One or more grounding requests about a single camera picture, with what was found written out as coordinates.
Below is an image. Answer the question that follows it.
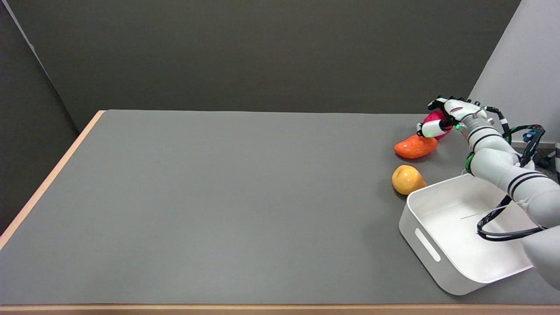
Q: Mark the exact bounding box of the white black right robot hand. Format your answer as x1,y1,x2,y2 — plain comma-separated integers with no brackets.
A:
416,96,487,139

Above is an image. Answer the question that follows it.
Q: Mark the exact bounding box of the red tomato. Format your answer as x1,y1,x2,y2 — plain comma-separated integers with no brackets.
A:
422,110,454,140

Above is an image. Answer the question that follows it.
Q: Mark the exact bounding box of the yellow orange round fruit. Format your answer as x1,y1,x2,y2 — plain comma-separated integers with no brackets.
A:
392,165,427,196

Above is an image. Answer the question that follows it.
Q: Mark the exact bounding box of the white plastic bin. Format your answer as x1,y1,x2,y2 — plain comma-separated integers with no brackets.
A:
399,174,547,296

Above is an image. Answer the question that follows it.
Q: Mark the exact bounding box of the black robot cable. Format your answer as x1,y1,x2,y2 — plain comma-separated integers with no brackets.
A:
476,106,547,242

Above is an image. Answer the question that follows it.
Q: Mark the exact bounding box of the orange mango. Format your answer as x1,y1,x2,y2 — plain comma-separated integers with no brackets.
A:
394,134,438,160

